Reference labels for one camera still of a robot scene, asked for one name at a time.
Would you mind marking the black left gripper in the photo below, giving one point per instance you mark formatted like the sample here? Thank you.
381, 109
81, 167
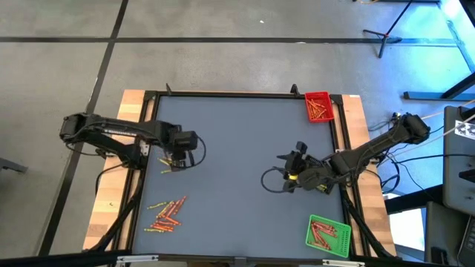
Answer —
183, 142

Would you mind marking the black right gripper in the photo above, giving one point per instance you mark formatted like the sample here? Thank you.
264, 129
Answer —
310, 174

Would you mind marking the black plastic basket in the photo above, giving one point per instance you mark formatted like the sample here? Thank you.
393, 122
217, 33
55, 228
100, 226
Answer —
331, 190

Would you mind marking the pink crayon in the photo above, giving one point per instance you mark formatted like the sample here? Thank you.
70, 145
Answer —
324, 223
326, 232

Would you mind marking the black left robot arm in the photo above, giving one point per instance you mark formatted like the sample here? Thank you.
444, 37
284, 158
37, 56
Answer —
111, 130

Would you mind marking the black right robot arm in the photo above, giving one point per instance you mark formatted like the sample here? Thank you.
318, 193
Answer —
375, 148

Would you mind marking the blue-grey table mat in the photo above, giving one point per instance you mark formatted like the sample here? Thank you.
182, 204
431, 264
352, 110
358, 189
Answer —
237, 148

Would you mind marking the red plastic basket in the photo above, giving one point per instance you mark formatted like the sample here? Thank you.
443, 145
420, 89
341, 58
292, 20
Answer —
328, 96

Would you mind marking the green plastic basket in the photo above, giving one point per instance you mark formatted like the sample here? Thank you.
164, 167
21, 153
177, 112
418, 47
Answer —
343, 243

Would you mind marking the yellow power plug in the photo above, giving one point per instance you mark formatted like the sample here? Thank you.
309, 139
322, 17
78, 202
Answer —
397, 116

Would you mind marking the black desk beam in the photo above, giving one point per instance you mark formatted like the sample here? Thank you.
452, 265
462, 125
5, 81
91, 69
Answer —
412, 200

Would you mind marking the black tripod stand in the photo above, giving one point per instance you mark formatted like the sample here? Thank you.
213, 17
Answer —
387, 36

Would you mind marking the black desk base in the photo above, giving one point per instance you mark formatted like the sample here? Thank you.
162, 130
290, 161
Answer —
438, 95

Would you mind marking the grey floor object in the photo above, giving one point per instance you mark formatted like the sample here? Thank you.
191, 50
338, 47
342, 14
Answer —
11, 165

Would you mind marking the black crossbar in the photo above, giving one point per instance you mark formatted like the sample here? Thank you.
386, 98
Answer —
55, 261

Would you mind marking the grey cabinet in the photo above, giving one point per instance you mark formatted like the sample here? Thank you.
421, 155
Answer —
458, 174

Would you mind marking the dark cabinet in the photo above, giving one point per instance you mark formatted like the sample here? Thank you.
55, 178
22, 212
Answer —
445, 237

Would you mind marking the black-white marker tag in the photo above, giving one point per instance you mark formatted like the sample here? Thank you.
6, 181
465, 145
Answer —
465, 130

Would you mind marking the black aluminium table frame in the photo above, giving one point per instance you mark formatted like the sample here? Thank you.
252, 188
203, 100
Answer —
230, 95

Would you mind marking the silver metal bracket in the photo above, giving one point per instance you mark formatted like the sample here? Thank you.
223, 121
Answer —
137, 258
343, 263

